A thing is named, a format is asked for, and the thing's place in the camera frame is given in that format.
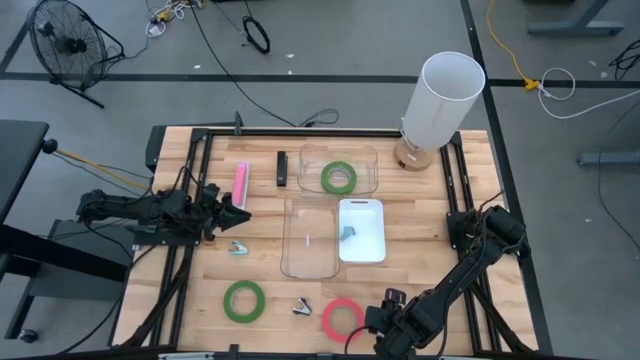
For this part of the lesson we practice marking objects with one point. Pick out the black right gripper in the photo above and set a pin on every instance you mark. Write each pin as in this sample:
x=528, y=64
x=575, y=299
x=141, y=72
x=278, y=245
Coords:
x=380, y=320

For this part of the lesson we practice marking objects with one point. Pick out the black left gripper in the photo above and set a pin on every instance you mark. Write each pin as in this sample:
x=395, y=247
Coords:
x=207, y=212

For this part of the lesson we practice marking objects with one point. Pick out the pink white stapler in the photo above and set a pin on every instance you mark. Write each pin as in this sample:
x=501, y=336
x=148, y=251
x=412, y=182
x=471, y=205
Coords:
x=240, y=185

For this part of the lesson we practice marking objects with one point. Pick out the teal staple remover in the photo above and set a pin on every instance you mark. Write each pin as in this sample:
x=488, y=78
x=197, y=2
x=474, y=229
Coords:
x=239, y=248

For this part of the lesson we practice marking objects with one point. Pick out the red tape roll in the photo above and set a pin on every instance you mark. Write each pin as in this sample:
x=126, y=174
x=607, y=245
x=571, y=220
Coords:
x=326, y=320

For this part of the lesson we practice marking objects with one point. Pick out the black stapler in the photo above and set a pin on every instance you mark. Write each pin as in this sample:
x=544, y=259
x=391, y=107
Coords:
x=282, y=170

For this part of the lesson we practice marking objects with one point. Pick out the black staple remover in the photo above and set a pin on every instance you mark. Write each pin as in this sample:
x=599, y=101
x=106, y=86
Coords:
x=301, y=309

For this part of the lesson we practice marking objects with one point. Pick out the green tape roll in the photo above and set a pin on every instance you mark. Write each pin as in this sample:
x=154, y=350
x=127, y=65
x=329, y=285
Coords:
x=228, y=301
x=325, y=178

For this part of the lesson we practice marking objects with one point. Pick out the grey-blue staple remover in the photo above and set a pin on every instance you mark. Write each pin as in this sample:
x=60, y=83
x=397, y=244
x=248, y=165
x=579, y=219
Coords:
x=348, y=233

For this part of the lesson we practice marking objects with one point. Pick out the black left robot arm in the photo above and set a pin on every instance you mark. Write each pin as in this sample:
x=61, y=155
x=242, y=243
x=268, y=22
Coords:
x=125, y=207

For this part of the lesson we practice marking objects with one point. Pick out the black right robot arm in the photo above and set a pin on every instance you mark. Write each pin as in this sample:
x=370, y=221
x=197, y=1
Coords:
x=465, y=275

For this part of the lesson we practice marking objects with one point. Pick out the white plastic bin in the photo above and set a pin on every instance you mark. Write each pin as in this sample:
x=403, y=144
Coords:
x=367, y=245

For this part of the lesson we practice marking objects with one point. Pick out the clear plastic bin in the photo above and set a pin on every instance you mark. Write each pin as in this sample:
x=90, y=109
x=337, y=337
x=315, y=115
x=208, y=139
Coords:
x=307, y=175
x=310, y=260

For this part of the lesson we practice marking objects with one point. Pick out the black round knob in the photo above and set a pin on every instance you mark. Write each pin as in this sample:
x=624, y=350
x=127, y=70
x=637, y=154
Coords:
x=49, y=146

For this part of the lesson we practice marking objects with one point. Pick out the black desk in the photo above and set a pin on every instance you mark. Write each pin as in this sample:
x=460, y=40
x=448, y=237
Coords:
x=20, y=160

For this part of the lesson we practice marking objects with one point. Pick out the white cylinder lamp wooden base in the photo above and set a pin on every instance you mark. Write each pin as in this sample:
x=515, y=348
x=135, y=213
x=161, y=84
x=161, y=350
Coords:
x=440, y=105

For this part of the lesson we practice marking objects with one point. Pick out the black floor fan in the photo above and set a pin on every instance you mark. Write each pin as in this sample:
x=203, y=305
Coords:
x=70, y=45

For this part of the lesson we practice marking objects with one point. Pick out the grey desk foot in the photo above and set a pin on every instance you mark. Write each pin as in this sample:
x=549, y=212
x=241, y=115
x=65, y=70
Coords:
x=610, y=158
x=575, y=29

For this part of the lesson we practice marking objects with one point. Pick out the black aluminium table frame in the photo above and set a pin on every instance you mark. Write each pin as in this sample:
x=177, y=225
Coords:
x=300, y=132

